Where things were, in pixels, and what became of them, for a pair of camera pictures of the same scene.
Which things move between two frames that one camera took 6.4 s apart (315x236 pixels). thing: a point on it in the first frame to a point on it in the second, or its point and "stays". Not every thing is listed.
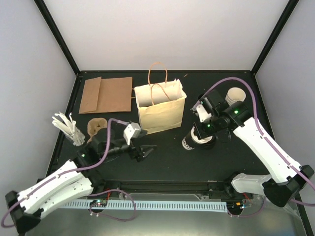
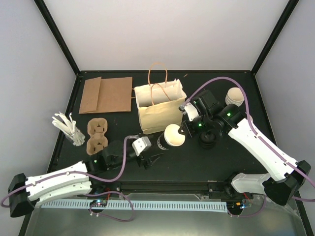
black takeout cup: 191,141 to 171,136
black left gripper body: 135,154 to 141,162
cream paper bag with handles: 161,106 stays
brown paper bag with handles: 115,95 stays
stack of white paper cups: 235,94 stays
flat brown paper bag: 90,95 stays
